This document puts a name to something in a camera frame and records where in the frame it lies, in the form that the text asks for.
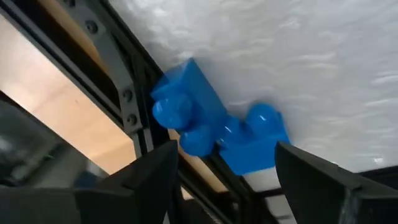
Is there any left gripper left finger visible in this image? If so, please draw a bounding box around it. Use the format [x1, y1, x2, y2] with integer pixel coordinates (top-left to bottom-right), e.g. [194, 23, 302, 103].
[74, 140, 180, 224]

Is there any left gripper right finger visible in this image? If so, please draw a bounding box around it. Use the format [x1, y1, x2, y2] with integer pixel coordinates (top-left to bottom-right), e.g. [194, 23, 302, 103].
[274, 141, 398, 224]

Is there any silver mounting plate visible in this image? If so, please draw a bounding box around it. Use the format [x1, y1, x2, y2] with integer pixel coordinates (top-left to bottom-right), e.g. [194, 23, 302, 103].
[60, 0, 147, 156]

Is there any white table mat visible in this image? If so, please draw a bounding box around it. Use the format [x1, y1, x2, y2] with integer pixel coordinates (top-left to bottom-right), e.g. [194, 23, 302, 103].
[108, 0, 398, 174]

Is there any black aluminium table frame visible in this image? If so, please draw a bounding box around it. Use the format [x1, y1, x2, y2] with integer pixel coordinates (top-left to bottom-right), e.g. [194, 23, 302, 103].
[0, 0, 280, 224]

